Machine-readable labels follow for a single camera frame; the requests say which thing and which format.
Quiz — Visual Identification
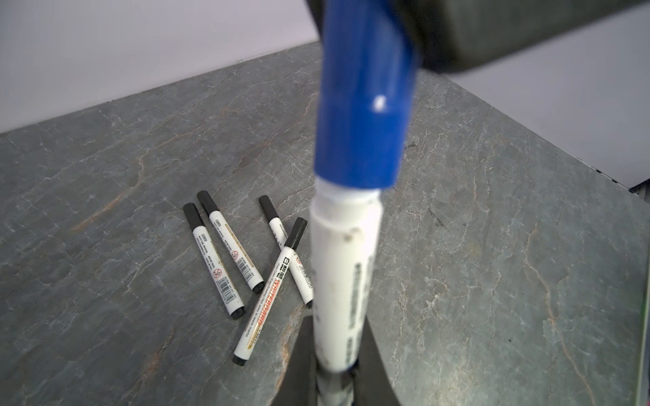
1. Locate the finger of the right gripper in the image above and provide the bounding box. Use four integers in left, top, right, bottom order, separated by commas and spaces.
395, 0, 641, 73

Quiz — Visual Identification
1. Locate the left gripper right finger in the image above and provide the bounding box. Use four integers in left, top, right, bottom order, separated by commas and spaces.
355, 319, 400, 406

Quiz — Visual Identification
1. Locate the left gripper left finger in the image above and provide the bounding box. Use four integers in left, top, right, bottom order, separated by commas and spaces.
271, 316, 318, 406

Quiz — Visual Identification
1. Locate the blue pen cap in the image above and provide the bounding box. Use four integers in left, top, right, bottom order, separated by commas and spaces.
314, 1, 421, 189

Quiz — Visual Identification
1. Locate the white marker pen blue tip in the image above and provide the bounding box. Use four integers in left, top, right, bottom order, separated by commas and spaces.
310, 178, 384, 405

